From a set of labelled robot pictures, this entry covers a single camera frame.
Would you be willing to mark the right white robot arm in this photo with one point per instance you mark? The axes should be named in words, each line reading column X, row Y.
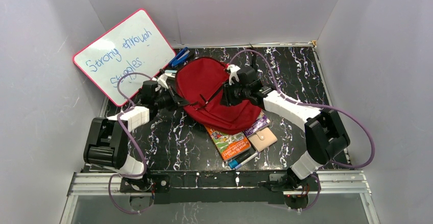
column 325, row 134

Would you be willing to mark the orange Treehouse book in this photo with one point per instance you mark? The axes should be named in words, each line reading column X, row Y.
column 229, row 146

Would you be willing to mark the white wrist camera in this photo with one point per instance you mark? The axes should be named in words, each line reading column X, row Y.
column 233, row 76
column 166, row 80

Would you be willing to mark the white board pink frame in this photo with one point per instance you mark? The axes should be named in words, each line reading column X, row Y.
column 120, row 60

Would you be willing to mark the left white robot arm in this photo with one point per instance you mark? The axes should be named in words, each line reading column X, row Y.
column 108, row 137

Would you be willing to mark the purple Treehouse book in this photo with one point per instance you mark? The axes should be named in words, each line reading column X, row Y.
column 261, row 122

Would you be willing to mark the blue stapler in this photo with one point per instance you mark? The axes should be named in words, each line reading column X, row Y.
column 179, row 58

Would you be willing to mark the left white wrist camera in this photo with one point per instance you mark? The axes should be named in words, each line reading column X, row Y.
column 166, row 80

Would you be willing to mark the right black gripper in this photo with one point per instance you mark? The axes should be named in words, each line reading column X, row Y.
column 226, row 98

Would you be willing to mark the black marker blue cap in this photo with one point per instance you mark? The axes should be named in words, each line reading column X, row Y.
column 233, row 163

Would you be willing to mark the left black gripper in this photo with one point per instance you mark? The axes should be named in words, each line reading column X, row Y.
column 173, row 98

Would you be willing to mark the white pen blue cap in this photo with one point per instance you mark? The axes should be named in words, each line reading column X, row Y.
column 246, row 160

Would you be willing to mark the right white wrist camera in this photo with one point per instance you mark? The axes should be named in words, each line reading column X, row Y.
column 233, row 76

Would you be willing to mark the beige small wallet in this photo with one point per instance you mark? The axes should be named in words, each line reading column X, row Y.
column 262, row 139

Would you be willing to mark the red student backpack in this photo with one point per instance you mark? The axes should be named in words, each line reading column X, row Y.
column 200, row 82

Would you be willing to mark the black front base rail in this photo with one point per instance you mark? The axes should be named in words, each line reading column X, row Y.
column 223, row 186

